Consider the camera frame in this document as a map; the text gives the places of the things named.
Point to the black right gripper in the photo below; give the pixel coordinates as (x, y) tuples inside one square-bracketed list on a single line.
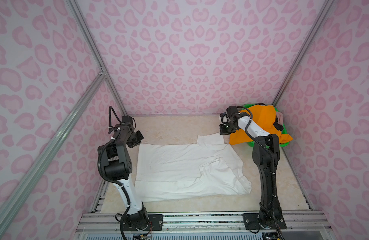
[(221, 132)]

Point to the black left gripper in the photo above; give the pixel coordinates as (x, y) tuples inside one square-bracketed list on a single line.
[(131, 144)]

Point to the white t-shirt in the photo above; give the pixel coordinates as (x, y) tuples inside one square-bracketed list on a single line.
[(173, 172)]

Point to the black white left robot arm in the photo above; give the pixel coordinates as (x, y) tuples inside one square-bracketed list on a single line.
[(115, 166)]

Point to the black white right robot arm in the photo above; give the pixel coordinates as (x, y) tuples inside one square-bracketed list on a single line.
[(266, 155)]

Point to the green laundry basket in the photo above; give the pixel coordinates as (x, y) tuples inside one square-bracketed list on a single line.
[(264, 116)]

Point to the orange garment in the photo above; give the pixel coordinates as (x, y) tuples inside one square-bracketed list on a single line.
[(240, 137)]

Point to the black garment in basket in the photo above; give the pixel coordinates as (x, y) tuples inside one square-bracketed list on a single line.
[(278, 124)]

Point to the pink beige garment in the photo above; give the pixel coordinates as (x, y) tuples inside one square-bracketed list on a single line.
[(280, 118)]

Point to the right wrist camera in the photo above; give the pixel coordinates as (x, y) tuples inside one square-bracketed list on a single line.
[(224, 118)]

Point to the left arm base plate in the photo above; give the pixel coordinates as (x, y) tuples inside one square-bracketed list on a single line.
[(156, 222)]

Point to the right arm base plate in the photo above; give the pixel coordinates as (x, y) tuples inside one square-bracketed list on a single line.
[(253, 222)]

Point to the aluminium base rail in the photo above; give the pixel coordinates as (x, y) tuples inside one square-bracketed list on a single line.
[(206, 222)]

